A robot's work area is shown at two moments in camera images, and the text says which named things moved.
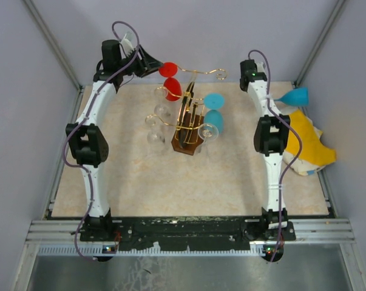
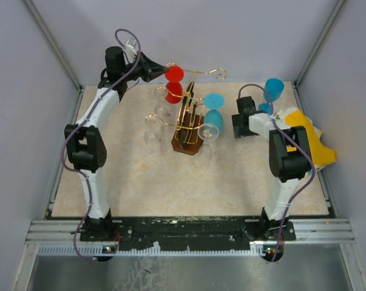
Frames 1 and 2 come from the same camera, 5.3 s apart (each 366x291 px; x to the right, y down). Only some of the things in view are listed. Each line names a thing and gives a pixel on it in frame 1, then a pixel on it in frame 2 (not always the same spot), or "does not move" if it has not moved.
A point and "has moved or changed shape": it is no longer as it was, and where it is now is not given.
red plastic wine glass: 169,70 has moved or changed shape
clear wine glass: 162,110 does not move
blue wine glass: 296,96 -> 274,88
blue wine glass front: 213,101 does not move
